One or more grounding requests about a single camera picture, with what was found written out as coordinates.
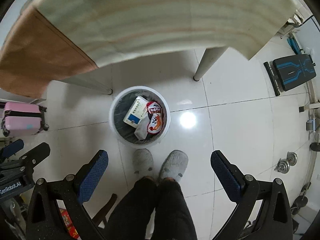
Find left grey slipper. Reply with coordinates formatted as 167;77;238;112
132;148;154;179

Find black blue exercise bench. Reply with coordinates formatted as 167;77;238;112
264;54;316;96

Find white trash bin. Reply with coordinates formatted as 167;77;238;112
109;86;171;148

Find red snack boxes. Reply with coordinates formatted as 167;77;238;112
59;208;80;239

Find metal dumbbell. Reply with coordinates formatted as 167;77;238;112
274;152;298;174

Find white crumpled paper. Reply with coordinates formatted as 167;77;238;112
134;116;150;140

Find black trouser legs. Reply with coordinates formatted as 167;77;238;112
104;177;197;239

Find right grey slipper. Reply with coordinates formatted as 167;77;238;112
159;150;188;183

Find white table leg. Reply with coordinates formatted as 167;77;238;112
61;76;113;95
193;47;228;81

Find red white snack wrapper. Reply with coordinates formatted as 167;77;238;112
146;101;163;134

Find pink suitcase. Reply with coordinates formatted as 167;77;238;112
1;102;49;137

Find grey slipper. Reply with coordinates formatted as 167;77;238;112
159;150;188;183
132;148;154;179

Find brown cloth table runner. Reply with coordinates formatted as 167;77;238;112
1;5;97;99

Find white blue medicine box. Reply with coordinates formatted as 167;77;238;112
123;96;149;128

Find striped cream tablecloth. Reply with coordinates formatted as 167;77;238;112
33;0;296;67

